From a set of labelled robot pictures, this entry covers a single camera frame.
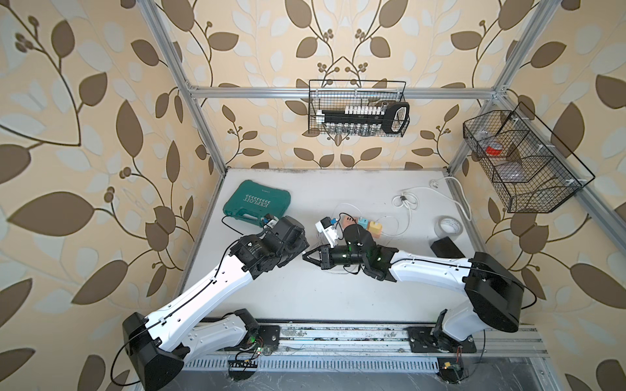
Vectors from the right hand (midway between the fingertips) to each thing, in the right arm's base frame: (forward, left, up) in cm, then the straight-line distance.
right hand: (303, 256), depth 74 cm
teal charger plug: (+18, -22, -10) cm, 31 cm away
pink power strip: (+22, -16, -14) cm, 31 cm away
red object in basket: (+28, -65, +15) cm, 72 cm away
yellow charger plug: (+16, -26, -11) cm, 33 cm away
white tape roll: (+19, -58, -17) cm, 63 cm away
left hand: (+4, 0, +3) cm, 5 cm away
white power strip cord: (+44, -69, -20) cm, 84 cm away
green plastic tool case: (+31, +24, -11) cm, 41 cm away
